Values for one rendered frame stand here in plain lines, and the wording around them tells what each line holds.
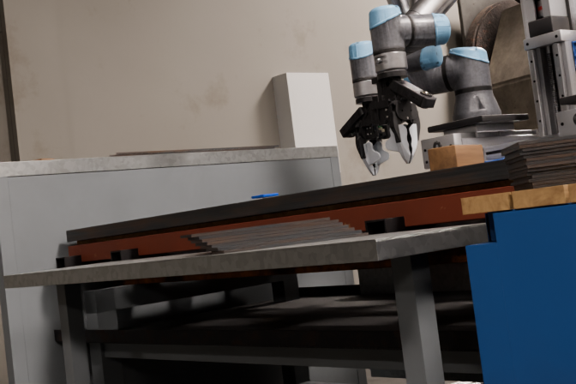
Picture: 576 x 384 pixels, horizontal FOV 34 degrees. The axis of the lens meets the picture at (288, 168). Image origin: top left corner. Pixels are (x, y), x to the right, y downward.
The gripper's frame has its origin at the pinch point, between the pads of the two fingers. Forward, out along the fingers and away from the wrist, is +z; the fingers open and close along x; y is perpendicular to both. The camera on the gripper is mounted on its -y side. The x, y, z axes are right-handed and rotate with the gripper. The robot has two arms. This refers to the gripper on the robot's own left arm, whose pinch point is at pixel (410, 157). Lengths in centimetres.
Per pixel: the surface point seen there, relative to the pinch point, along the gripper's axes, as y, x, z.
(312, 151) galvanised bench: 99, -62, -13
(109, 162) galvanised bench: 99, 19, -13
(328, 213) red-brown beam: -10.0, 37.1, 10.5
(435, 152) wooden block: -26.5, 22.7, 1.5
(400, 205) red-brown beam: -28.7, 37.0, 10.8
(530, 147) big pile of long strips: -75, 63, 6
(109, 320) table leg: 85, 33, 31
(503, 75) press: 269, -423, -79
